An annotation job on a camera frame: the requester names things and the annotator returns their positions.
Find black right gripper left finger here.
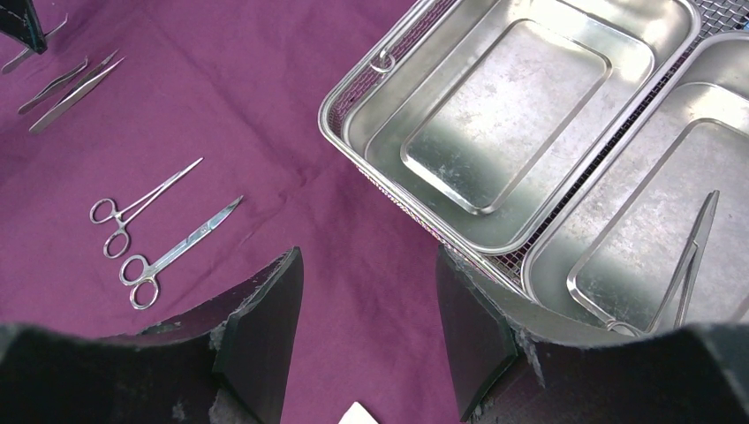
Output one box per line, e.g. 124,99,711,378
1,247,304,423

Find steel two-compartment tray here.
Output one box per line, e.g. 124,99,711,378
318,1,748,337

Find steel needle holder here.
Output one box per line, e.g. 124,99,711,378
89,157,204,259

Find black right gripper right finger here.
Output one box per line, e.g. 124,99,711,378
435,246,748,423

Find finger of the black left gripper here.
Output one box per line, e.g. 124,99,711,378
1,0,48,54

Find maroon cloth wrap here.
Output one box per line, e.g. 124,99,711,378
1,1,459,423

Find steel hemostat clamp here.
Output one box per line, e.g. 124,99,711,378
604,190,721,337

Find steel forceps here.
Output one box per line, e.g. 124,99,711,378
29,49,123,133
17,57,89,115

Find steel surgical scissors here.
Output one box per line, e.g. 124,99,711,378
118,195,244,310

